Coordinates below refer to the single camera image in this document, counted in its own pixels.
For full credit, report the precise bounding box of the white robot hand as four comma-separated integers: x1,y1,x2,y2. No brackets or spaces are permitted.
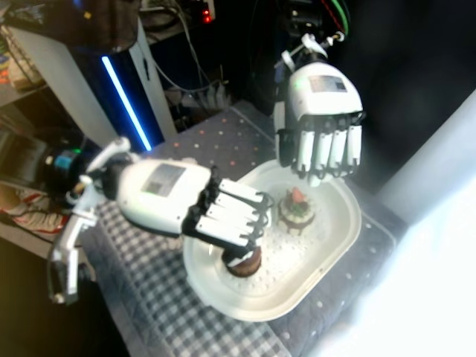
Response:
118,158,275,268
273,61,366,187

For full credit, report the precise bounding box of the chocolate cupcake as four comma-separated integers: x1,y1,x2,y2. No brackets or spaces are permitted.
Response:
222,247,263,278

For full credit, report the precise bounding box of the cupcake with strawberry topping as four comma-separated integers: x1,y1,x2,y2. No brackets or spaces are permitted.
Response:
277,187,317,237

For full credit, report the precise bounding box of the white perforated plastic oval basket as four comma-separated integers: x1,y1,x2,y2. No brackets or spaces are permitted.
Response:
182,160,362,323

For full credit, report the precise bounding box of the grey quilt with bear print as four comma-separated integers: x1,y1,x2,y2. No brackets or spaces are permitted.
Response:
80,106,399,357

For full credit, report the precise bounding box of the computer tower with blue light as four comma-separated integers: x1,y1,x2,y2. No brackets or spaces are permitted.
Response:
68,16,179,153

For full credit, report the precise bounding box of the red white shoe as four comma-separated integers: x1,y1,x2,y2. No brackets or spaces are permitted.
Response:
0,181,71,235

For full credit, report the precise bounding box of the grey cable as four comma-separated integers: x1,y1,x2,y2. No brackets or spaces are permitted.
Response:
148,22,228,97

